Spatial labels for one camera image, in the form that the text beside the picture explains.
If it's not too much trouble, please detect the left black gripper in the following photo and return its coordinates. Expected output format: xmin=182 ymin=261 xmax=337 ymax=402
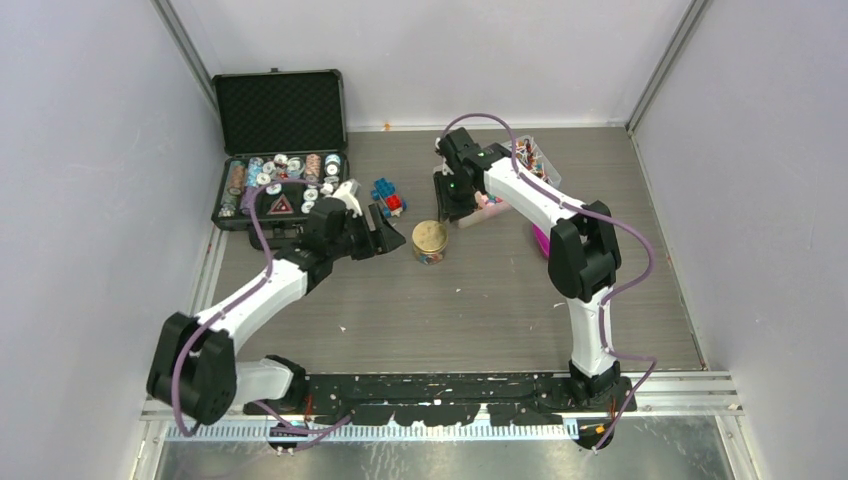
xmin=328 ymin=204 xmax=404 ymax=262

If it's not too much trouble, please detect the gold jar lid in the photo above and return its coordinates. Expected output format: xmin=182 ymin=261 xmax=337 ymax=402
xmin=412 ymin=220 xmax=448 ymax=254

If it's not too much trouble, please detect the clear plastic jar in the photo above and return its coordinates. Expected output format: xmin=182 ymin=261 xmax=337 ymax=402
xmin=413 ymin=245 xmax=445 ymax=265

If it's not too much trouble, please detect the magenta plastic scoop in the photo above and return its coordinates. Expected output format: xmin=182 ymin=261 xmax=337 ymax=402
xmin=532 ymin=225 xmax=550 ymax=259

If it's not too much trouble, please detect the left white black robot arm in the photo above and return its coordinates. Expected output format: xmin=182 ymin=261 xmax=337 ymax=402
xmin=146 ymin=197 xmax=406 ymax=425

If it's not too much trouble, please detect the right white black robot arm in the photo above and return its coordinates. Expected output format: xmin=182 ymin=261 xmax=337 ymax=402
xmin=434 ymin=128 xmax=622 ymax=411

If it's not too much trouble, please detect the blue red brick toy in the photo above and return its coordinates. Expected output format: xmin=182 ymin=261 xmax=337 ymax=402
xmin=370 ymin=177 xmax=407 ymax=218

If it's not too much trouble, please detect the clear compartment candy box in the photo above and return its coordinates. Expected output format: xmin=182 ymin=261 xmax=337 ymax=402
xmin=457 ymin=135 xmax=564 ymax=237

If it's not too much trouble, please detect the black poker chip case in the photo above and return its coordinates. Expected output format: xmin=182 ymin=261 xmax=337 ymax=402
xmin=212 ymin=69 xmax=350 ymax=231

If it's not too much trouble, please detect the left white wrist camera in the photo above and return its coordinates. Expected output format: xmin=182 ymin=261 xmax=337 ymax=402
xmin=320 ymin=179 xmax=363 ymax=217

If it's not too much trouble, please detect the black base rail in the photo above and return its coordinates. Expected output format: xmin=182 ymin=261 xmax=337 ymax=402
xmin=266 ymin=373 xmax=635 ymax=427

